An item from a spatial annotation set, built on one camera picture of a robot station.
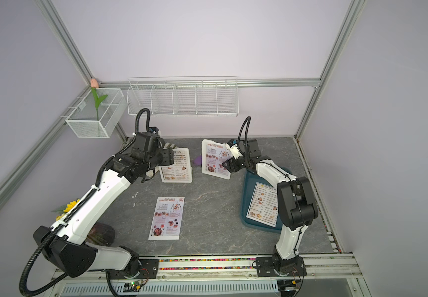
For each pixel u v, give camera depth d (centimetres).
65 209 66
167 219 87
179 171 95
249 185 99
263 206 90
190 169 94
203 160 99
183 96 100
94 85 89
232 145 83
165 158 68
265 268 74
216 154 94
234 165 83
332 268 74
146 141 54
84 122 77
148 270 73
